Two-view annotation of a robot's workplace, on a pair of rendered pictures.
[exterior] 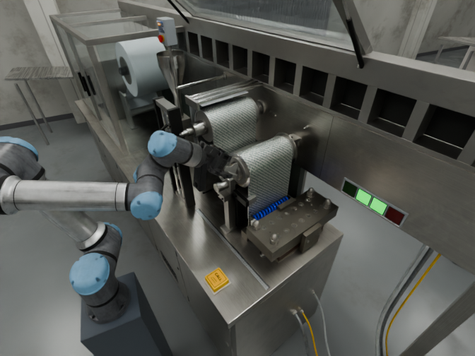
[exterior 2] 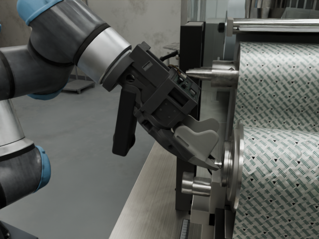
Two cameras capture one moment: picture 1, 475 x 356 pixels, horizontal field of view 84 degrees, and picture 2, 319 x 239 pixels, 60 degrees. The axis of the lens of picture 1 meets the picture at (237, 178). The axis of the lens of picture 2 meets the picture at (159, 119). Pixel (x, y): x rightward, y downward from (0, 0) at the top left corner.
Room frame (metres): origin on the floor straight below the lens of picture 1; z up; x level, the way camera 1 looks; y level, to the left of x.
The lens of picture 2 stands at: (0.49, -0.20, 1.49)
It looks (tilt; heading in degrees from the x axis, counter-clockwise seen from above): 23 degrees down; 48
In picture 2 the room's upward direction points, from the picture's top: straight up
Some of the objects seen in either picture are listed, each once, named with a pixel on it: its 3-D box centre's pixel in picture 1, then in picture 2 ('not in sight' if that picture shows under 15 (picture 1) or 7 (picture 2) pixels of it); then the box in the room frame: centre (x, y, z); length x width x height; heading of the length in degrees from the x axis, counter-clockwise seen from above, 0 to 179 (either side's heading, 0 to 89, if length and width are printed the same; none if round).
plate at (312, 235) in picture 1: (310, 238); not in sight; (0.72, -0.31, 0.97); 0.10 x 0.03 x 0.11; 126
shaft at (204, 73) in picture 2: (186, 133); (198, 73); (0.99, 0.21, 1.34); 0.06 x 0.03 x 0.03; 126
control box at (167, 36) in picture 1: (165, 31); not in sight; (1.29, 0.30, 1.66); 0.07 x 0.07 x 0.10; 38
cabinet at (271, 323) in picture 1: (175, 193); not in sight; (1.62, 0.51, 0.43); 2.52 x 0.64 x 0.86; 36
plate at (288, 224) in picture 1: (293, 221); not in sight; (0.78, -0.24, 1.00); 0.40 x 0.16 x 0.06; 126
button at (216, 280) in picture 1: (216, 279); not in sight; (0.57, 0.09, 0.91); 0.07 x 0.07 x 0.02; 36
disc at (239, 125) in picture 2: (238, 169); (236, 164); (0.83, 0.00, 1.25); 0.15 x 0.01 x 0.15; 36
